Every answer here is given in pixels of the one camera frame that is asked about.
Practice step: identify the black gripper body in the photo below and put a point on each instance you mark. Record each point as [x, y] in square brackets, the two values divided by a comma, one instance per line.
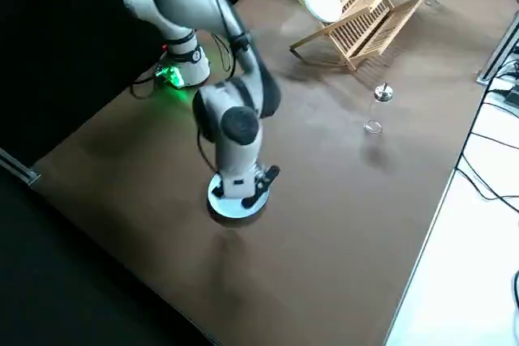
[267, 176]

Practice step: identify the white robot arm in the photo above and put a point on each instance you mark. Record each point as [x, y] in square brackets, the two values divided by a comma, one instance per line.
[239, 151]

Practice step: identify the wooden slatted dish rack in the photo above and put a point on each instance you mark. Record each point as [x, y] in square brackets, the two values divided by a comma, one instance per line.
[320, 32]

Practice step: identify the clear bottle silver cap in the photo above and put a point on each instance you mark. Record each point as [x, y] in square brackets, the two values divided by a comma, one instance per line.
[383, 92]

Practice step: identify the aluminium table corner rail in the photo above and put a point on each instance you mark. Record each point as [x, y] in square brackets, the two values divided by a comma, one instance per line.
[20, 167]

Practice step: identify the aluminium frame post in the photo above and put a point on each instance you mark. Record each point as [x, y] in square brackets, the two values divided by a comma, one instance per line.
[496, 52]

